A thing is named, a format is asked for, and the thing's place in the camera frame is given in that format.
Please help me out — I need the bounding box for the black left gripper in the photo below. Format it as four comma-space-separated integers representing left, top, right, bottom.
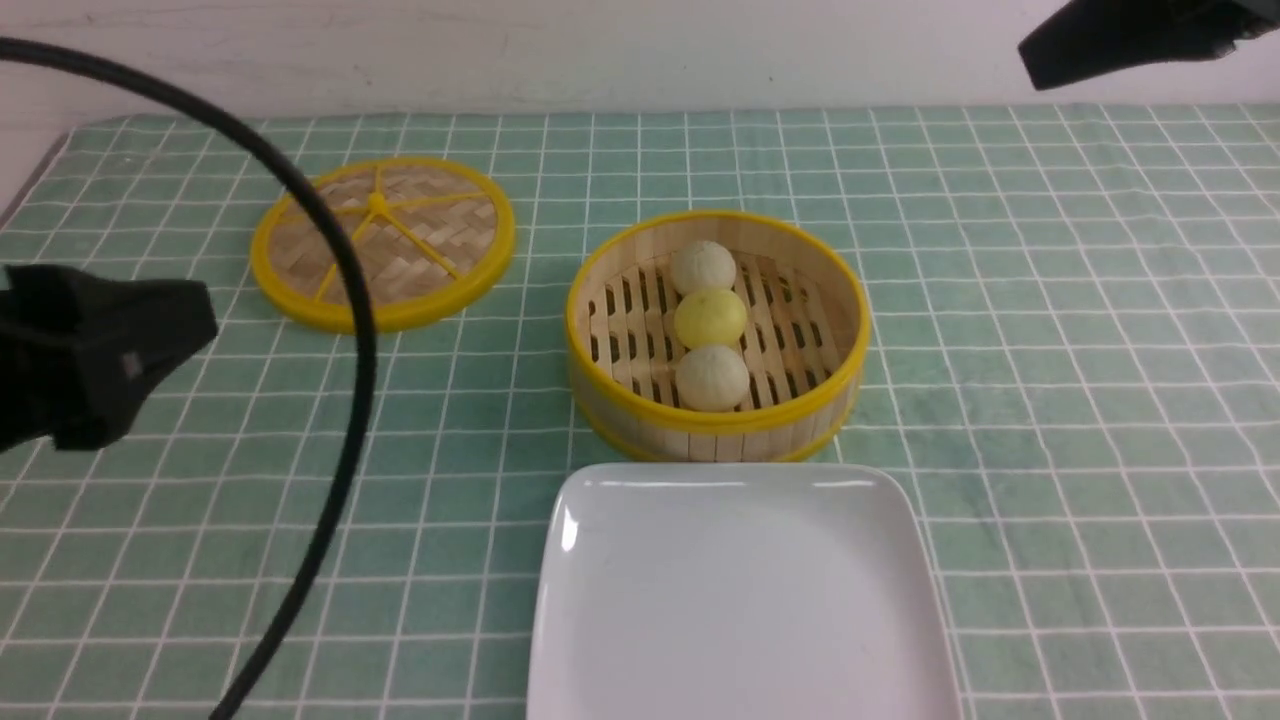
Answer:
1, 264, 218, 452

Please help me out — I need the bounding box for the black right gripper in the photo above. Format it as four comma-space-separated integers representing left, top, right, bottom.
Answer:
1018, 1, 1279, 91

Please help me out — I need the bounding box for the white steamed bun back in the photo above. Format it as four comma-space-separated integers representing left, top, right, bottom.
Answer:
668, 240, 739, 297

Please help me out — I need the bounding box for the white steamed bun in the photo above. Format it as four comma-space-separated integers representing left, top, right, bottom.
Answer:
668, 240, 739, 297
675, 345, 750, 413

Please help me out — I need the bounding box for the yellow steamed bun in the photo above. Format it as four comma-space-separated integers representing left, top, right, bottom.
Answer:
673, 290, 748, 350

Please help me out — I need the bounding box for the white steamed bun front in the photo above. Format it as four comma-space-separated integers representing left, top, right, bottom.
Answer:
675, 345, 750, 413

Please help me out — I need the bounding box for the white square plate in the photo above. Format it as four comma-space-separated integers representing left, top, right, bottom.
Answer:
526, 462, 964, 719

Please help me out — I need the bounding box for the green checkered tablecloth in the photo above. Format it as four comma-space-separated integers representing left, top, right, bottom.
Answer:
1, 105, 1279, 719

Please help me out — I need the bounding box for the yellow bamboo steamer lid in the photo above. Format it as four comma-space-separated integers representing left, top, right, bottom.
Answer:
250, 158, 516, 334

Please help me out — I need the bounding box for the yellow-rimmed bamboo steamer basket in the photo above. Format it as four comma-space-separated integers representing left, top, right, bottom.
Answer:
564, 210, 872, 462

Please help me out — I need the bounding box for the black cable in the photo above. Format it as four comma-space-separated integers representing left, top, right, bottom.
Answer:
0, 36, 379, 720

